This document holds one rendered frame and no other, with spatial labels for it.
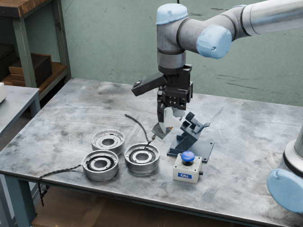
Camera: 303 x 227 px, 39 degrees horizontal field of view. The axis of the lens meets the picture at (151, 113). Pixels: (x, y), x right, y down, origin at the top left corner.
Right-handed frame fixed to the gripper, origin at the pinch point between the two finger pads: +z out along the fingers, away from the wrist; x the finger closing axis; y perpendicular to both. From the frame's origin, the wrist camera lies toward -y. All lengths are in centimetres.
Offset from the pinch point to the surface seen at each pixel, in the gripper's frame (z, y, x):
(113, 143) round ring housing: 10.1, -16.8, -0.1
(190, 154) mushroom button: 5.6, 8.7, -3.5
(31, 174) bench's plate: 13.1, -35.6, -17.7
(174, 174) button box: 10.7, 5.3, -7.3
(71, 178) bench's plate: 13.1, -23.6, -15.8
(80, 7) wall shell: 25, -108, 152
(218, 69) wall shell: 59, -13, 157
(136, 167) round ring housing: 10.0, -5.7, -8.6
